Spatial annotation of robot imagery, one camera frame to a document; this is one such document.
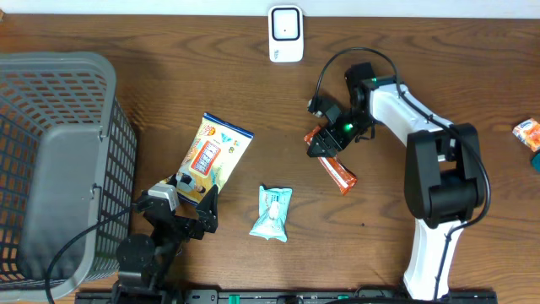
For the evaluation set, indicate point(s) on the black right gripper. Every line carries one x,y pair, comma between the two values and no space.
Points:
324,144

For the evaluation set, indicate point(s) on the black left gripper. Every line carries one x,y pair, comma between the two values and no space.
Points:
209,218

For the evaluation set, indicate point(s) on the orange chocolate bar wrapper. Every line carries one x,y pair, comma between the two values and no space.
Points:
341,175

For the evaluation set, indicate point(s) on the yellow snack bag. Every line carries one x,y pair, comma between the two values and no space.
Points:
214,153

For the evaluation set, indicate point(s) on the teal small snack packet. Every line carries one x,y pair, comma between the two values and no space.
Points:
273,211

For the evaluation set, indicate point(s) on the orange small snack packet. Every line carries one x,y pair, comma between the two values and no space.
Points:
528,133

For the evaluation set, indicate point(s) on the blue mouthwash bottle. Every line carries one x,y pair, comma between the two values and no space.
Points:
535,162

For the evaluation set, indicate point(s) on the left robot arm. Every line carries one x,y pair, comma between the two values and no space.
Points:
144,260

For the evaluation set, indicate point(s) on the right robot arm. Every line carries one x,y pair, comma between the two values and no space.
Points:
444,179

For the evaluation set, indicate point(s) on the white barcode scanner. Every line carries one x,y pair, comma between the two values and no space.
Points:
285,33

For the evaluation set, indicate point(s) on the grey plastic basket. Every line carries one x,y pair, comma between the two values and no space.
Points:
68,155

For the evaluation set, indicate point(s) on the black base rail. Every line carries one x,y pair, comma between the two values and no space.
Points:
362,295

